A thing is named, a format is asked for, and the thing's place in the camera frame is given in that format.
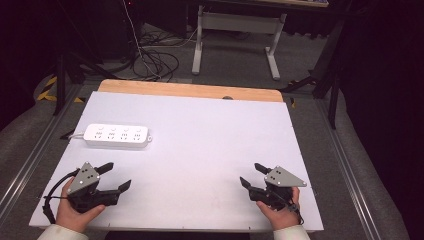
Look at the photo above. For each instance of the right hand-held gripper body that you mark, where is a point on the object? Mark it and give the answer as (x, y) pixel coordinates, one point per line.
(278, 186)

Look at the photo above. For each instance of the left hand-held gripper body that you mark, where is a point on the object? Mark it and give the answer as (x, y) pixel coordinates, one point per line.
(87, 190)

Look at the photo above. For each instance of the person's left hand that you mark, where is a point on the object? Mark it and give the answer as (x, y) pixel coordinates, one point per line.
(74, 213)

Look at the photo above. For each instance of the person's right hand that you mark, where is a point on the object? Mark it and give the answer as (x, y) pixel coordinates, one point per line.
(283, 213)

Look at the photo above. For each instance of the white power strip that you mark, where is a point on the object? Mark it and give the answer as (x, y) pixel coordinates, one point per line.
(116, 135)

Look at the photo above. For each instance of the wooden table board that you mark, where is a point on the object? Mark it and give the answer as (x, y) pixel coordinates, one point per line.
(190, 90)

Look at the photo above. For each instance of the black metal stand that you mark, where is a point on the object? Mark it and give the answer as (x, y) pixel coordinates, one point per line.
(325, 73)
(71, 63)

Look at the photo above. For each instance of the white desk frame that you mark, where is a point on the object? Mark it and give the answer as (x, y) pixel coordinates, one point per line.
(237, 36)

